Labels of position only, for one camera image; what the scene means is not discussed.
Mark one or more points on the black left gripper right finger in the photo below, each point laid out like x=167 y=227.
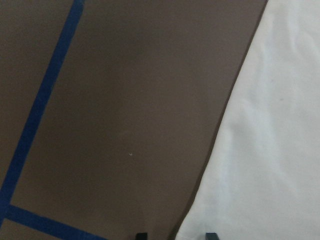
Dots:
x=211 y=236

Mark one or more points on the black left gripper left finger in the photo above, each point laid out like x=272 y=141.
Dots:
x=141 y=236

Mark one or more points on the cream long-sleeve printed shirt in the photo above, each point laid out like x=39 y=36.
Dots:
x=262 y=181

